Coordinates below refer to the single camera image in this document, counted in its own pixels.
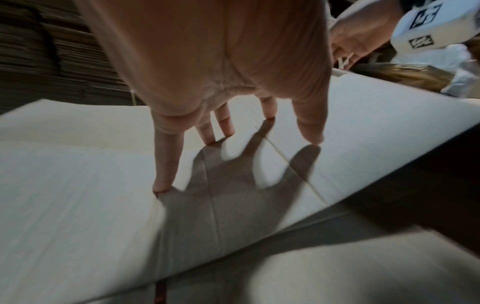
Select person's right hand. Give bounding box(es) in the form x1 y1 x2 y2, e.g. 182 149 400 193
327 0 407 72

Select low pile of cardboard sheets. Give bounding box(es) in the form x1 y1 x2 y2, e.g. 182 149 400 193
350 61 453 94

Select wall of cardboard stacks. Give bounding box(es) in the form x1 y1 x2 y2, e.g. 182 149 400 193
0 0 146 115

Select large cardboard box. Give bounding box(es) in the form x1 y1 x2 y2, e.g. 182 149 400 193
0 68 480 304

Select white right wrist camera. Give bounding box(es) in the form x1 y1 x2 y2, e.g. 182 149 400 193
389 0 480 54

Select person's left hand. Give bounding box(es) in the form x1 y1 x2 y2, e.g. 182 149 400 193
73 0 334 196

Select white woven sack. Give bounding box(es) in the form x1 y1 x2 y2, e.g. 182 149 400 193
440 43 480 100

